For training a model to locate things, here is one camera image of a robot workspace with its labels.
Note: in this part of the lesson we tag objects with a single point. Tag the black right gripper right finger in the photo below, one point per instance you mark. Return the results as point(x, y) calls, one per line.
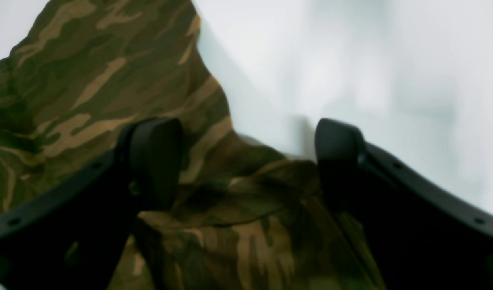
point(421, 237)

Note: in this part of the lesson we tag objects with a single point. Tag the camouflage t-shirt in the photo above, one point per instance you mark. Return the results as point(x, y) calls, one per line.
point(245, 217)

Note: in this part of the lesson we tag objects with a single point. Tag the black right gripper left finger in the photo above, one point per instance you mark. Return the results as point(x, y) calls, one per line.
point(72, 237)

